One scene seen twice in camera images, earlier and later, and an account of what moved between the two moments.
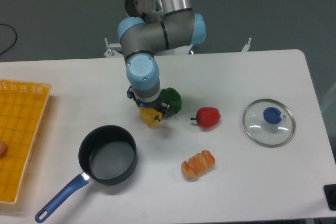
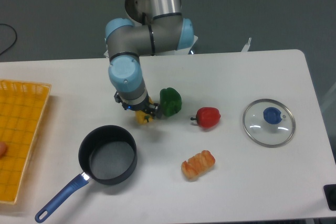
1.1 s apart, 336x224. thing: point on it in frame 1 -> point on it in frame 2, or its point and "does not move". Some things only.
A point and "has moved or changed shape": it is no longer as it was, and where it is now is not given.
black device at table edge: (330, 191) does not move
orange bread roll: (197, 165) does not move
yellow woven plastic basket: (22, 106) does not move
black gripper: (167, 109) -> (154, 108)
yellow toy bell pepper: (150, 116) has moved or changed shape
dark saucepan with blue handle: (108, 155) does not move
